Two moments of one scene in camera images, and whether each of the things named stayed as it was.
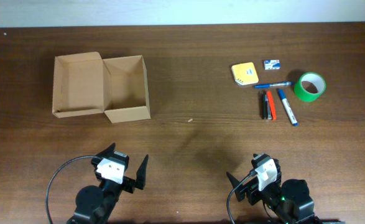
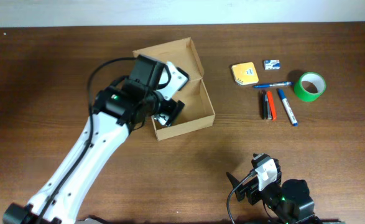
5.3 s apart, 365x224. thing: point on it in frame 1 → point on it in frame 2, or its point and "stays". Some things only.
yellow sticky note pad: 245,73 stays
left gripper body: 127,183 → 172,109
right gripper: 251,193 stays
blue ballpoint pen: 283,83 stays
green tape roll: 309,86 stays
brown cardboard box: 84,83 → 198,109
